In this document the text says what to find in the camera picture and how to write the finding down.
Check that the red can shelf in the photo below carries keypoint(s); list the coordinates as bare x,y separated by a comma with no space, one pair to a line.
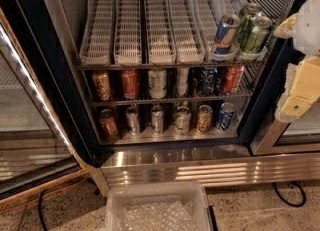
108,123
231,79

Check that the green can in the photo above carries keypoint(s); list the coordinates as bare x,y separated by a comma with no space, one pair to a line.
256,35
246,14

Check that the orange can middle shelf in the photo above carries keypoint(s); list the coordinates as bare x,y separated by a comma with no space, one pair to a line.
130,84

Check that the stainless steel fridge cabinet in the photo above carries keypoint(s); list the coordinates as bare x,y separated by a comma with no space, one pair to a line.
50,33

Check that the dark blue can middle shelf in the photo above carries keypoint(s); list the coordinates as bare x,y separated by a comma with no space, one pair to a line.
207,81

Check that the green can front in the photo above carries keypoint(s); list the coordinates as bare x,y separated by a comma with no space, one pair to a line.
256,35

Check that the clear can tray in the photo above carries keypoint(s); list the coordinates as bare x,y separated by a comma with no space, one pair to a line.
127,44
241,56
159,37
208,14
97,40
188,41

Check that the red can middle shelf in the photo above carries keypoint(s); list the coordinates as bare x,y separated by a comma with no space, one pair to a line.
231,79

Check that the clear plastic bin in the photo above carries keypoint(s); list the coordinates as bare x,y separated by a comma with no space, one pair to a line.
169,206

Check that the blue can bottom shelf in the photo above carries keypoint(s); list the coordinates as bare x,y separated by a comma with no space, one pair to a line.
226,114

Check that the blue silver redbull can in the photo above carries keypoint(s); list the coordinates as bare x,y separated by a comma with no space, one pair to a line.
226,33

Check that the tan can middle shelf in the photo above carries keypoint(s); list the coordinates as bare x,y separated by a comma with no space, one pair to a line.
102,85

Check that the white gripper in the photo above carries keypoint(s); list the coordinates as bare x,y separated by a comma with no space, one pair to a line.
309,25

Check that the right glass fridge door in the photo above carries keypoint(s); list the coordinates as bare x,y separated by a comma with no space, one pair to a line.
275,137

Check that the slim white can middle shelf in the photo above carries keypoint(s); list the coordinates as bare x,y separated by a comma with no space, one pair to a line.
182,80

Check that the green can rear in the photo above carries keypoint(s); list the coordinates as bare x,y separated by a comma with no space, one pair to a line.
246,14

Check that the red can bottom shelf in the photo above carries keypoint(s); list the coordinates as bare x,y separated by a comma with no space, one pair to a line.
108,123

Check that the open glass fridge door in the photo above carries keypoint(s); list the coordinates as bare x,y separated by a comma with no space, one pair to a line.
35,151

